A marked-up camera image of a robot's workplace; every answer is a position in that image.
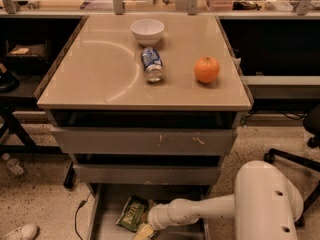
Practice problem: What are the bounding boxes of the grey top drawer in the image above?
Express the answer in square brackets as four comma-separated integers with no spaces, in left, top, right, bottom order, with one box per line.
[51,127,237,155]

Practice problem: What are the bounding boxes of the orange fruit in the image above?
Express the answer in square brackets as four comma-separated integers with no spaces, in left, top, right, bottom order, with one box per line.
[194,56,220,84]

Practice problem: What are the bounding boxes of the white bowl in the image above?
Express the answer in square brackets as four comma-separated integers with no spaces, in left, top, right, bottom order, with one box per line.
[130,19,165,47]

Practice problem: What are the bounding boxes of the black office chair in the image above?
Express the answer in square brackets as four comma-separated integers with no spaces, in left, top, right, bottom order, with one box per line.
[262,105,320,229]

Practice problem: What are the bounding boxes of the green jalapeno chip bag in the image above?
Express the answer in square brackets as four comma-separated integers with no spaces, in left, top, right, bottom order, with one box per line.
[116,196,155,233]

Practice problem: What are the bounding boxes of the blue soda can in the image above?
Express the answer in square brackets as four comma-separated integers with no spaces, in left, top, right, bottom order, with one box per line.
[141,47,164,83]

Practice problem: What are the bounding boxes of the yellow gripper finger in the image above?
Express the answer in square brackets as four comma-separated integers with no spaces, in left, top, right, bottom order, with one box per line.
[133,224,155,240]

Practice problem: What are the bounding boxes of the grey drawer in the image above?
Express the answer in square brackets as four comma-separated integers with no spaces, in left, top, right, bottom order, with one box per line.
[51,127,237,155]
[74,164,220,185]
[87,184,210,240]

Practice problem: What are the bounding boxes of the clear plastic bottle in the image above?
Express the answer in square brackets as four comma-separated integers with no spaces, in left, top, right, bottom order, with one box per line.
[2,153,24,176]

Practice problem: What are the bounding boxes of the grey bottom drawer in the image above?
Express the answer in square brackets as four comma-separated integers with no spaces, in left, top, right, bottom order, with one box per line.
[87,184,210,240]

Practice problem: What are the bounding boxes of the white sneaker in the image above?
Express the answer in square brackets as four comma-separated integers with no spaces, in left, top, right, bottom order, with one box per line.
[0,224,39,240]

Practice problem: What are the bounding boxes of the black cable on floor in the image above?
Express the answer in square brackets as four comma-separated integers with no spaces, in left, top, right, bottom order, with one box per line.
[73,193,92,240]

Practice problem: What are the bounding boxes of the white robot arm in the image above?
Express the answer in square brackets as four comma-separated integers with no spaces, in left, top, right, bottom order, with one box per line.
[133,161,304,240]

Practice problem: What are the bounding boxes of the grey middle drawer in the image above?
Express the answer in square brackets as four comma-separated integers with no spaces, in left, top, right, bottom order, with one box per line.
[74,164,220,185]

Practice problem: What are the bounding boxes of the grey drawer cabinet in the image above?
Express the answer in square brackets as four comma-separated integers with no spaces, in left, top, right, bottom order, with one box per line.
[34,13,254,240]

